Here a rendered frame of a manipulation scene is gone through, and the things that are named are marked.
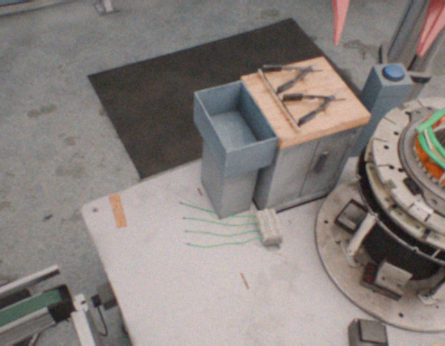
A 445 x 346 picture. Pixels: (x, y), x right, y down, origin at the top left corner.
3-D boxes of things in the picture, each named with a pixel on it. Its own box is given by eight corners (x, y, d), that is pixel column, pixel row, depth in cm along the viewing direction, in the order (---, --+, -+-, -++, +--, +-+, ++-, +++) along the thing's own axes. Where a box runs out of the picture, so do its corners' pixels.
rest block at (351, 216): (365, 215, 108) (367, 210, 107) (353, 231, 106) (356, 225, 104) (349, 204, 110) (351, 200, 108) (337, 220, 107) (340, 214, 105)
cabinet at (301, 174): (262, 219, 110) (280, 149, 89) (231, 161, 120) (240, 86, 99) (332, 195, 116) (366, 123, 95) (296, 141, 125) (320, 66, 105)
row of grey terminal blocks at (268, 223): (283, 249, 106) (286, 240, 102) (263, 251, 105) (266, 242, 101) (271, 212, 111) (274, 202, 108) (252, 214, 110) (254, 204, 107)
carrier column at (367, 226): (349, 259, 103) (381, 208, 86) (342, 250, 104) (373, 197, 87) (358, 256, 104) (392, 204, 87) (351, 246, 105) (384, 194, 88)
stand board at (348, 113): (279, 150, 89) (282, 141, 87) (239, 85, 99) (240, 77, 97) (367, 123, 95) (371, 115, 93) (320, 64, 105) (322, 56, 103)
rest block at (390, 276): (377, 266, 100) (386, 254, 96) (404, 277, 99) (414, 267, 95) (373, 283, 98) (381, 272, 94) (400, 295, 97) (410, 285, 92)
